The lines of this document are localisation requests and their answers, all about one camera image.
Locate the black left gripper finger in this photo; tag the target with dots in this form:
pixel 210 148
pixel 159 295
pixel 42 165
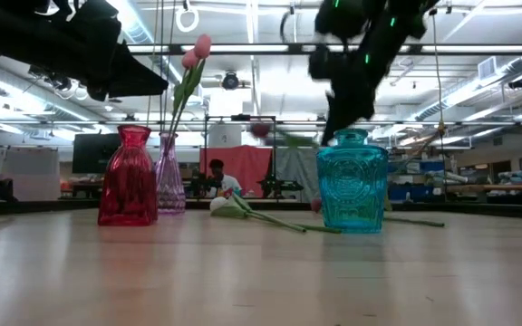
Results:
pixel 116 86
pixel 129 63

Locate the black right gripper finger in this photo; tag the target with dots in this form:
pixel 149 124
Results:
pixel 337 113
pixel 361 106

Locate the pink artificial tulip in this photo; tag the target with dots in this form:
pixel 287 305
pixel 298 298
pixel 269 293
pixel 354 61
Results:
pixel 190 60
pixel 203 45

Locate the blue embossed glass vase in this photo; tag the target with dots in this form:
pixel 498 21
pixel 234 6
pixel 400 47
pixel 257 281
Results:
pixel 351 190

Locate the red artificial tulip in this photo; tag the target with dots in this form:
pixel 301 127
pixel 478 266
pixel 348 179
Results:
pixel 260 130
pixel 316 204

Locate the red ribbed glass vase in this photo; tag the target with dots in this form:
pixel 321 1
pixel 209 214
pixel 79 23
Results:
pixel 127 190

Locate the purple slim glass vase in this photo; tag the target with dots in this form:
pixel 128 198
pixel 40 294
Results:
pixel 172 190

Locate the white artificial tulip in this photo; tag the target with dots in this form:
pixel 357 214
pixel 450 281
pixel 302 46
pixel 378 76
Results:
pixel 218 204
pixel 231 212

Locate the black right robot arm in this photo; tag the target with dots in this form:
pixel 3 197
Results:
pixel 401 18

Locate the black background robot arm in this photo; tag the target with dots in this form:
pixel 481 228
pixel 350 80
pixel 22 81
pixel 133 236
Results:
pixel 279 185
pixel 200 183

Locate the grey cloth backdrop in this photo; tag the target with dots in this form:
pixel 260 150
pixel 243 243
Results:
pixel 297 167

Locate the black crossbar with light strips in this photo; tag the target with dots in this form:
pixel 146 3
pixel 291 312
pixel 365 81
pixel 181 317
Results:
pixel 295 49

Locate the blue storage bins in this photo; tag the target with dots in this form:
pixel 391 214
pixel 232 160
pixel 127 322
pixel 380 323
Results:
pixel 417 192

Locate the red cloth backdrop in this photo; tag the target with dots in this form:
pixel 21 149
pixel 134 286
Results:
pixel 247 163

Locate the white box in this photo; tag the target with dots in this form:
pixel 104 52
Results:
pixel 225 135

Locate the white panel board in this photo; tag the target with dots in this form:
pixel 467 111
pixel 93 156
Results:
pixel 30 172

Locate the person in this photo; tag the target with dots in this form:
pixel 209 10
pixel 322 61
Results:
pixel 229 183

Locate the black ceiling speaker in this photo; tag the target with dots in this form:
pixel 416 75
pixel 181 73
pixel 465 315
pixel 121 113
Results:
pixel 519 82

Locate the wooden workbench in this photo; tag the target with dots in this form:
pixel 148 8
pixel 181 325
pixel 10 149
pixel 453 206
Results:
pixel 515 187

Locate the black ceiling camera cluster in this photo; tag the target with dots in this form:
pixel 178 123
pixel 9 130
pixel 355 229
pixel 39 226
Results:
pixel 64 83

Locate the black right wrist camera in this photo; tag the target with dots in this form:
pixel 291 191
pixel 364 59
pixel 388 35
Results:
pixel 321 63

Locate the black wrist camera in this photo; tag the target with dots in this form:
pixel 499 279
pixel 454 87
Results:
pixel 100 20
pixel 321 63

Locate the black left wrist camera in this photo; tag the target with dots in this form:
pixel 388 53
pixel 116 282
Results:
pixel 100 20

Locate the black metal frame stand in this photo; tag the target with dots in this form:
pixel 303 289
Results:
pixel 243 117

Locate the black round overhead camera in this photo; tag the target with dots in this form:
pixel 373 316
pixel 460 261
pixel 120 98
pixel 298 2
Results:
pixel 230 80

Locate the black table edge rail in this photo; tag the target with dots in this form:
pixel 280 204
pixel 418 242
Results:
pixel 492 209

